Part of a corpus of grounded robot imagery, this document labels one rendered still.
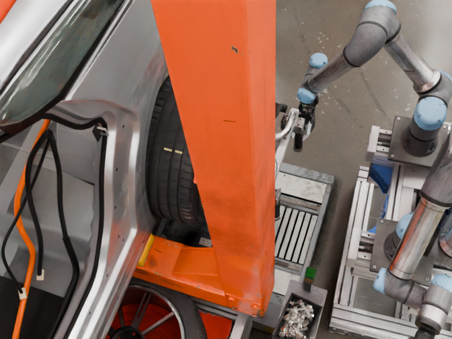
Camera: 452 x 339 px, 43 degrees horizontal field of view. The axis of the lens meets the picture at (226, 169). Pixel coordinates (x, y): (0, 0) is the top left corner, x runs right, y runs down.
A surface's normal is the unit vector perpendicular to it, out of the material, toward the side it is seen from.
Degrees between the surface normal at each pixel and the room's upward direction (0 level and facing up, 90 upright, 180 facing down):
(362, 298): 0
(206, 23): 90
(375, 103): 0
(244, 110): 90
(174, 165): 45
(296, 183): 0
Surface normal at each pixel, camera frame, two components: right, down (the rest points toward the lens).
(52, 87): 0.83, 0.01
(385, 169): -0.07, -0.49
